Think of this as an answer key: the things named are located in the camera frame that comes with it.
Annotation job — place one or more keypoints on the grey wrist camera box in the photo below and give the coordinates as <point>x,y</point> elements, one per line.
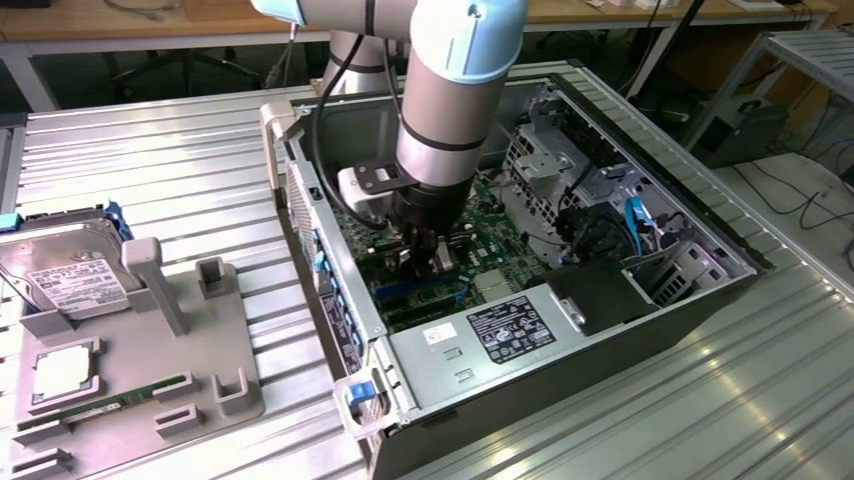
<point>364,197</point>

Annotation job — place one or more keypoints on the black plastic air shroud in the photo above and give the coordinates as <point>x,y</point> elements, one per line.
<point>601,295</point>

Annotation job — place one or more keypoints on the silver power supply with label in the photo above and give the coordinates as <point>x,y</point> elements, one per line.
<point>434,365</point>

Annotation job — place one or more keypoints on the blue disk carrier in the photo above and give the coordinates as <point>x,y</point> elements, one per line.
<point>115,222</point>

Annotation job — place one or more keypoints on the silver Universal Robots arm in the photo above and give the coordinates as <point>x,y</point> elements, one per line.
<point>454,100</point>

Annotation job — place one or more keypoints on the grey metal frame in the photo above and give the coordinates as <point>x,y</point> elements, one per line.
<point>10,150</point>

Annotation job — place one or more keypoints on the metal disk bay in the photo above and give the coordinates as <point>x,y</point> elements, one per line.
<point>695,270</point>

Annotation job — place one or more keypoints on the silver CPU chip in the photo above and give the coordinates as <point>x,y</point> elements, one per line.
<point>63,372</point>

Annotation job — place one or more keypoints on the dark box on floor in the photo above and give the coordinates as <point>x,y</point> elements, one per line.
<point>748,135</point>

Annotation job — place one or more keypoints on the silver hard disk with label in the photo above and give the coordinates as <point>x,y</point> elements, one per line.
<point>74,280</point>

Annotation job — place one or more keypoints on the graphics card with metal bracket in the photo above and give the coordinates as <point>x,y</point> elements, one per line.
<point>446,260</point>

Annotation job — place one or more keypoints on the green RAM stick on rack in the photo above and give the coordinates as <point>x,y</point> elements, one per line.
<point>143,393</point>

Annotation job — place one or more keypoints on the black expansion slot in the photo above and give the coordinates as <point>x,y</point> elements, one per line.
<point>428,312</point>

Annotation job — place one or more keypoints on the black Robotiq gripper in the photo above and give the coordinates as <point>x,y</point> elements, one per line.
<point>434,207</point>

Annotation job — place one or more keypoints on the small metal slat table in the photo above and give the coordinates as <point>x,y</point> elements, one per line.
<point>821,55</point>

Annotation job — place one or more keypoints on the green motherboard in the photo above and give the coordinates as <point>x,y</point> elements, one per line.
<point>481,250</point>

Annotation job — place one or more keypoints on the blue expansion slot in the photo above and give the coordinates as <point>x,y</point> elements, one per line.
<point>397,291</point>

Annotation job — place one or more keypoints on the perforated metal drive cage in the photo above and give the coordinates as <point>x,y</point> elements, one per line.
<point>534,190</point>

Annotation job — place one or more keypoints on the grey parts rack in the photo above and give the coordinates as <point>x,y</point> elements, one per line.
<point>187,350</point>

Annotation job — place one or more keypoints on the open black PC case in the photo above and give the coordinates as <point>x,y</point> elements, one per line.
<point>601,360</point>

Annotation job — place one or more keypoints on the silver chipset heat sink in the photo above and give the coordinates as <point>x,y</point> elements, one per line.
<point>497,287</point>

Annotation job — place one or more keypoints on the long wooden desk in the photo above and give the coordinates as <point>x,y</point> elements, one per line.
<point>134,22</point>

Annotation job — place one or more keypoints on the black chair base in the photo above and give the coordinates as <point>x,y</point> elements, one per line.
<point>187,62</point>

